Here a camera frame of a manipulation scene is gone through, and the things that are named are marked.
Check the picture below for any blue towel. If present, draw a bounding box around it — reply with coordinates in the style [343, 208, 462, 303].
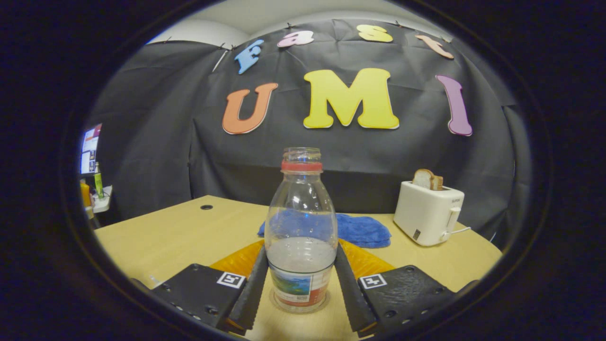
[257, 211, 392, 249]

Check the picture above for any black backdrop cloth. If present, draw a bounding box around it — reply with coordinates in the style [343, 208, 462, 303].
[88, 19, 531, 247]

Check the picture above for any white toaster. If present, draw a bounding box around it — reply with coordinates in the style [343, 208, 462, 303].
[393, 180, 465, 247]

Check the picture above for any clear water bottle red ring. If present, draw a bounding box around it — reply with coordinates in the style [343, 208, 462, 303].
[264, 147, 339, 314]

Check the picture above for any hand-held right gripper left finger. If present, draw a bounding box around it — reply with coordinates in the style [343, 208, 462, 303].
[151, 239, 269, 336]

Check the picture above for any white side table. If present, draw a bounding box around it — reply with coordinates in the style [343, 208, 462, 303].
[90, 186, 113, 214]

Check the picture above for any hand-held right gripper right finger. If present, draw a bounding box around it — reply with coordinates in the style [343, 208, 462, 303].
[334, 239, 459, 338]

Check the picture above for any computer monitor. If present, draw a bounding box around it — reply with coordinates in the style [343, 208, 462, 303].
[80, 123, 103, 175]

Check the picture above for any light bread slice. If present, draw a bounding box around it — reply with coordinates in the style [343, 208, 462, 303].
[412, 169, 434, 190]

